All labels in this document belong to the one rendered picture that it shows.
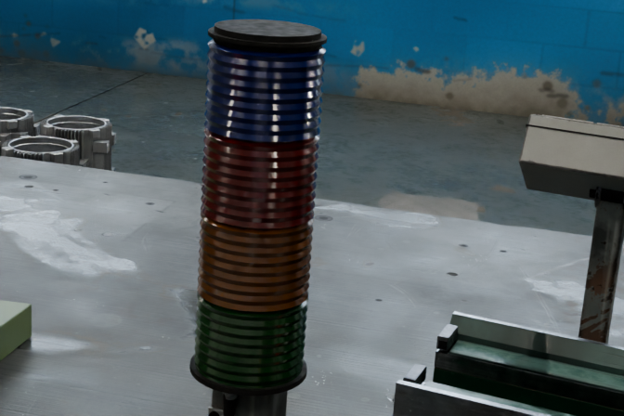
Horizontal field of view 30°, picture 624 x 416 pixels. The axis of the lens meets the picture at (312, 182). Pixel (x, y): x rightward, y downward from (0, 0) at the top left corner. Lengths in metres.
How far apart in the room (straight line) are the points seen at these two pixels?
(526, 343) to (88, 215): 0.81
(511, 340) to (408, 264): 0.54
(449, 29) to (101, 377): 5.28
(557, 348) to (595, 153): 0.19
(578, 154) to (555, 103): 5.27
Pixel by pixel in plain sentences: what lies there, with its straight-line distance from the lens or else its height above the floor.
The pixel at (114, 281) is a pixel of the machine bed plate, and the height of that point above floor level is 0.80.
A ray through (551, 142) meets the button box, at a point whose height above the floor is 1.06.
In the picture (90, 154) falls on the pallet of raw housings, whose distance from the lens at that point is 3.16.
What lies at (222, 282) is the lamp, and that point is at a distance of 0.60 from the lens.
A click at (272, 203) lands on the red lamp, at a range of 0.58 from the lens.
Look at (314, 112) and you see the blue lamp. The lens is 0.59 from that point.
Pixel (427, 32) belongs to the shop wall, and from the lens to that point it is 6.35.
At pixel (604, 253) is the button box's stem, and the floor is 0.97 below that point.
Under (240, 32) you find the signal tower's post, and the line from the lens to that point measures 0.57.
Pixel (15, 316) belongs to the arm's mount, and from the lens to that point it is 1.21.
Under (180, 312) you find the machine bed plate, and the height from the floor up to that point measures 0.80.
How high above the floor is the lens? 1.31
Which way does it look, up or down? 16 degrees down
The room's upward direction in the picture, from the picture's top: 4 degrees clockwise
